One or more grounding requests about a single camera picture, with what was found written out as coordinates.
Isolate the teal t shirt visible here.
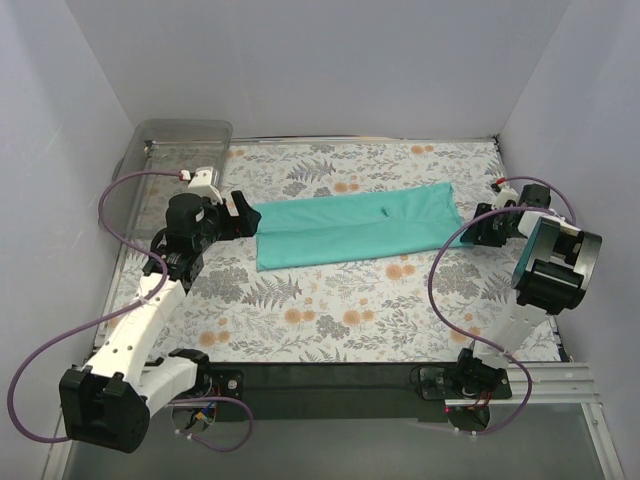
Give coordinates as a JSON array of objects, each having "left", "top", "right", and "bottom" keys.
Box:
[{"left": 256, "top": 182, "right": 463, "bottom": 271}]

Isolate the clear plastic bin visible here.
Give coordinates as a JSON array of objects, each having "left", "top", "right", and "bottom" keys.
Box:
[{"left": 99, "top": 119, "right": 233, "bottom": 241}]

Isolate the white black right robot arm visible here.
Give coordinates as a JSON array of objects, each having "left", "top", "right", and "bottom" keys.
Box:
[{"left": 452, "top": 180, "right": 602, "bottom": 398}]

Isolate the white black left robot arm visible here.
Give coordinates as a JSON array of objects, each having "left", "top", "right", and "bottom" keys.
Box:
[{"left": 59, "top": 191, "right": 261, "bottom": 453}]

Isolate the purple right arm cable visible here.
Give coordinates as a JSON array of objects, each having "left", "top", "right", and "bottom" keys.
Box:
[{"left": 428, "top": 175, "right": 576, "bottom": 438}]

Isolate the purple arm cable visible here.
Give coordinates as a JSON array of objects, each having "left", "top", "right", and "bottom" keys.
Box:
[
  {"left": 10, "top": 169, "right": 255, "bottom": 453},
  {"left": 428, "top": 175, "right": 576, "bottom": 438}
]

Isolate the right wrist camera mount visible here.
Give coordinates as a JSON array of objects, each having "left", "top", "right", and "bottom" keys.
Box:
[{"left": 491, "top": 178, "right": 519, "bottom": 210}]

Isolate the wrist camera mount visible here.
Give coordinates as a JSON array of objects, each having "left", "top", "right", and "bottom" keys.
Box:
[
  {"left": 180, "top": 166, "right": 223, "bottom": 204},
  {"left": 491, "top": 178, "right": 519, "bottom": 210}
]

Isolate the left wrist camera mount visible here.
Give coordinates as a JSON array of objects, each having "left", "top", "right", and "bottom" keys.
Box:
[{"left": 180, "top": 166, "right": 223, "bottom": 204}]

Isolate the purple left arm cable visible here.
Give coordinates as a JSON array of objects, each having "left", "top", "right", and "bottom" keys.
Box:
[{"left": 10, "top": 169, "right": 255, "bottom": 453}]

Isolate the aluminium frame rail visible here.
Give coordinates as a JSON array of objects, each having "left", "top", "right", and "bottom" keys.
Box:
[{"left": 45, "top": 363, "right": 624, "bottom": 479}]

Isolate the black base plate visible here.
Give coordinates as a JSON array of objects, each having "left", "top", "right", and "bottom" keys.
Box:
[{"left": 211, "top": 362, "right": 512, "bottom": 422}]

